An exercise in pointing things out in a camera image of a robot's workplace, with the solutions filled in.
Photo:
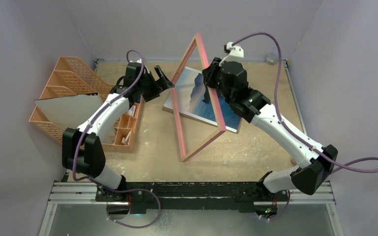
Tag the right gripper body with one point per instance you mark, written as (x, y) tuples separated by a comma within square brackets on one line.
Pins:
[(211, 76)]

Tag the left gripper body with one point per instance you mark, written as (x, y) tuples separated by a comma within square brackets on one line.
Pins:
[(147, 87)]

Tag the ocean cliff photo print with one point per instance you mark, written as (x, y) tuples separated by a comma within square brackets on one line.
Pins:
[(191, 93)]

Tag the pink wooden photo frame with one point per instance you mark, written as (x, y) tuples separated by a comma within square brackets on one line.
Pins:
[(196, 42)]

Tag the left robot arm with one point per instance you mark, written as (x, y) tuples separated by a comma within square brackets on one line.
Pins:
[(82, 149)]

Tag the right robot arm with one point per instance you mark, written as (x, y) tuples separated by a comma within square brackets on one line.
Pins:
[(313, 160)]

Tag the red white small box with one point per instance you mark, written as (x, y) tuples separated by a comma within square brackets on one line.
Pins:
[(132, 110)]

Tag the small clear jar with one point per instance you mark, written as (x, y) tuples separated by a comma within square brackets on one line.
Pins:
[(271, 58)]

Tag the brown cardboard backing board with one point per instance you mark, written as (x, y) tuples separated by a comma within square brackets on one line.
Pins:
[(203, 120)]

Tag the white item in compartment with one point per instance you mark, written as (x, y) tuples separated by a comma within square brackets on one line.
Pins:
[(125, 139)]

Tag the orange plastic file organizer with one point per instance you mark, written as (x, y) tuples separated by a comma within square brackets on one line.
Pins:
[(72, 76)]

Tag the white sheet in organizer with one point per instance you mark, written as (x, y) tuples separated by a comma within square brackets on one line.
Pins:
[(54, 115)]

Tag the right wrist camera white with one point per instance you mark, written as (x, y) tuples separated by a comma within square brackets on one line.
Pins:
[(234, 52)]

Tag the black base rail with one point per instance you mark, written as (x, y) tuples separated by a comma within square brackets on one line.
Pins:
[(245, 197)]

